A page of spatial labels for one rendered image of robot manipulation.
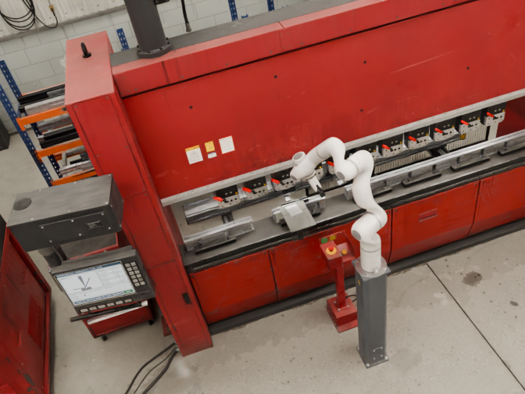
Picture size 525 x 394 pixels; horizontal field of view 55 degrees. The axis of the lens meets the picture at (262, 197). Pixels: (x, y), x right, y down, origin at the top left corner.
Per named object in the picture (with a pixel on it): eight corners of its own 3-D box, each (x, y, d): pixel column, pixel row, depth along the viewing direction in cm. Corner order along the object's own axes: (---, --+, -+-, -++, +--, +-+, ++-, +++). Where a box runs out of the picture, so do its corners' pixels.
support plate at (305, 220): (291, 233, 344) (291, 231, 343) (279, 209, 363) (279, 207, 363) (316, 224, 346) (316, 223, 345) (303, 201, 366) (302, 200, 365)
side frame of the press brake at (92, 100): (183, 357, 399) (64, 105, 249) (167, 279, 462) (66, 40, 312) (213, 347, 402) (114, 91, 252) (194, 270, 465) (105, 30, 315)
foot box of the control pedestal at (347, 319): (338, 333, 394) (337, 324, 386) (326, 309, 413) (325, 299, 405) (362, 324, 396) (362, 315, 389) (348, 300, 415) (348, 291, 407)
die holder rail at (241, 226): (187, 251, 362) (184, 242, 356) (186, 245, 366) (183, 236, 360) (254, 230, 368) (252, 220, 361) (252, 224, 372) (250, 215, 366)
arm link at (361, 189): (358, 234, 293) (376, 218, 300) (374, 239, 284) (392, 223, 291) (337, 159, 269) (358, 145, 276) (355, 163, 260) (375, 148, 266)
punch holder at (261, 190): (248, 200, 347) (244, 182, 336) (244, 193, 353) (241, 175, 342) (269, 194, 349) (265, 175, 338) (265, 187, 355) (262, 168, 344)
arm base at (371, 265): (392, 271, 305) (393, 250, 293) (363, 281, 303) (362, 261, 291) (377, 250, 320) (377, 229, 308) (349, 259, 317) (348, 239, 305)
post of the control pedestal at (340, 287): (339, 308, 397) (335, 263, 361) (337, 303, 401) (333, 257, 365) (346, 306, 397) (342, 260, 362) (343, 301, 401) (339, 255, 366)
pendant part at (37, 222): (73, 329, 297) (3, 227, 241) (79, 296, 315) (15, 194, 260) (159, 310, 298) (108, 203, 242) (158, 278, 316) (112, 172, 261)
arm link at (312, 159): (319, 170, 279) (296, 184, 306) (333, 150, 285) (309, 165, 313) (308, 160, 277) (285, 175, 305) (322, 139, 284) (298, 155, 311)
